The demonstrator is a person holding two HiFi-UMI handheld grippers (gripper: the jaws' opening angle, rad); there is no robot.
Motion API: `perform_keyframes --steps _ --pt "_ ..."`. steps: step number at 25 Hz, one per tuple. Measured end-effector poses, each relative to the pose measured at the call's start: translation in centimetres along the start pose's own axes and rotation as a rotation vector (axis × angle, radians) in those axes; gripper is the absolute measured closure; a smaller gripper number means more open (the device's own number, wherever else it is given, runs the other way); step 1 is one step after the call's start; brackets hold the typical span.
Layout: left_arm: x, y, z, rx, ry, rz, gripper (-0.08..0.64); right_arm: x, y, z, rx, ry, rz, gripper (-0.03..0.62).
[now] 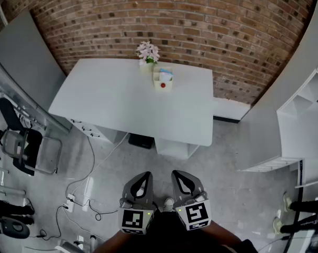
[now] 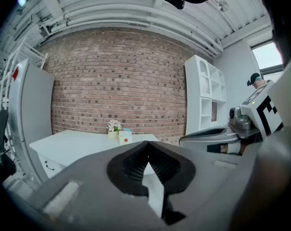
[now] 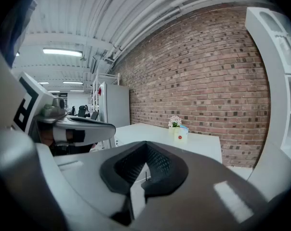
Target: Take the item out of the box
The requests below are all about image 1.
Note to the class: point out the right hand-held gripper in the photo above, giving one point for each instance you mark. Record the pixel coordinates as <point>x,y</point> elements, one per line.
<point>197,212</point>

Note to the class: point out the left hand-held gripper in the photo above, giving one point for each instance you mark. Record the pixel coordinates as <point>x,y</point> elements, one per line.
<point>132,219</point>

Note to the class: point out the cream organizer box red button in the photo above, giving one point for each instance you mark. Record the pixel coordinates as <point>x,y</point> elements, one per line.
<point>163,86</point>

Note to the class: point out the clear plastic bag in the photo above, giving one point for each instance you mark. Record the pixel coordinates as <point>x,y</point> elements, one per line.
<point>165,75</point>

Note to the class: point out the person's right forearm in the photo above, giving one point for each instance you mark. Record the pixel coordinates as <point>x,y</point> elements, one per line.
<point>222,232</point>

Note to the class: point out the person's left forearm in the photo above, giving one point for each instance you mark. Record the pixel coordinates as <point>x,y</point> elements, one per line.
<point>109,242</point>

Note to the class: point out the black box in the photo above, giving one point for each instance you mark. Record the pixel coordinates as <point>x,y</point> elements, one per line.
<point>140,141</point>

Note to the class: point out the person's white shoe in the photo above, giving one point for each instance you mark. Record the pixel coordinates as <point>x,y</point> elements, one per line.
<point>168,204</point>

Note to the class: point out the white open desk shelf unit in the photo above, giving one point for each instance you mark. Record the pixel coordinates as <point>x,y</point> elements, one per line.
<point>172,149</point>

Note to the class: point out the person's black clothing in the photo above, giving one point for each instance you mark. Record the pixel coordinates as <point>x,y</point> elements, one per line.
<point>169,236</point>

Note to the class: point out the white power strip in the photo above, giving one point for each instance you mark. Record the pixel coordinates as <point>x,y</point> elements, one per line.
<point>70,203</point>

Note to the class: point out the low white panel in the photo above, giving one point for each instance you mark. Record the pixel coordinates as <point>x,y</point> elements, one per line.
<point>231,109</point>

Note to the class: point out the grey partition panel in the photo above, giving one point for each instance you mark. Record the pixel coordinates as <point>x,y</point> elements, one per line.
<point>267,120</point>
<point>22,62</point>

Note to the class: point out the black folding chair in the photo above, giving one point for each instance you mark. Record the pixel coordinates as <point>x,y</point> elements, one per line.
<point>30,144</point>

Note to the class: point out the black round device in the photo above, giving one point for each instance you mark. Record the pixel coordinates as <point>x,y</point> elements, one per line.
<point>13,228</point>

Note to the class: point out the pink flowers in white pot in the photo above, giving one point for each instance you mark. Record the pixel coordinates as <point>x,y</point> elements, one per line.
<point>147,52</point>

